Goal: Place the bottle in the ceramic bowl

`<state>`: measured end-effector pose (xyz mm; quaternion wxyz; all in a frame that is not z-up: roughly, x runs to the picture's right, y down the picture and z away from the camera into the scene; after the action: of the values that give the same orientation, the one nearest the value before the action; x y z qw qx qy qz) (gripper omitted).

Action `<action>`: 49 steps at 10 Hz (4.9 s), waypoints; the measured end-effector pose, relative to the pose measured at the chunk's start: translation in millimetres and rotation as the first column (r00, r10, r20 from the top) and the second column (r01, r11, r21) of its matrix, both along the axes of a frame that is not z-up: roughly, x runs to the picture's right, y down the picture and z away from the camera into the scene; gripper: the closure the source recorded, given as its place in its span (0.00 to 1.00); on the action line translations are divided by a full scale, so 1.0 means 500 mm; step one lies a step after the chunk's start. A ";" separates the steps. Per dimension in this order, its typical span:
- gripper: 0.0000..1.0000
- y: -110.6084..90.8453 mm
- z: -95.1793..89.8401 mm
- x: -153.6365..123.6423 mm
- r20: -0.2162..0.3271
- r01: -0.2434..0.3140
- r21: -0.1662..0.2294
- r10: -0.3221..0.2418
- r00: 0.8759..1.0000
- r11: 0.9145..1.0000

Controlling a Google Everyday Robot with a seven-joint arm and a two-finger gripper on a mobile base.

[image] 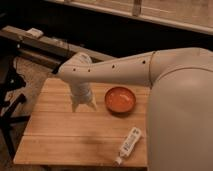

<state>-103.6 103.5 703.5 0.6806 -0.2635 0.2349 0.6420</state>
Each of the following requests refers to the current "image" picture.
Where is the black tripod stand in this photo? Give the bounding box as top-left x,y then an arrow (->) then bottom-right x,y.
0,55 -> 29,159

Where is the small white box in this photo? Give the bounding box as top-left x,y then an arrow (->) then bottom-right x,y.
26,28 -> 43,38

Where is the white plastic bottle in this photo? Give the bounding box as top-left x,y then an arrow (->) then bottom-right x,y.
115,127 -> 142,165

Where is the long wooden beam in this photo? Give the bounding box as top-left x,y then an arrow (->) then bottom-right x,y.
0,26 -> 113,68

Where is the orange ceramic bowl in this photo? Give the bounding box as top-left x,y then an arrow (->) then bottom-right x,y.
105,87 -> 136,113

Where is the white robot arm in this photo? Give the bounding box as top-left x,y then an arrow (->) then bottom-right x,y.
58,48 -> 213,171

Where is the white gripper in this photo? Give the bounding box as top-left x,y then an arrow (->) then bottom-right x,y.
69,83 -> 97,113

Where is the wooden table top board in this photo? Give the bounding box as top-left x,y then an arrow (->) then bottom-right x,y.
14,78 -> 149,166

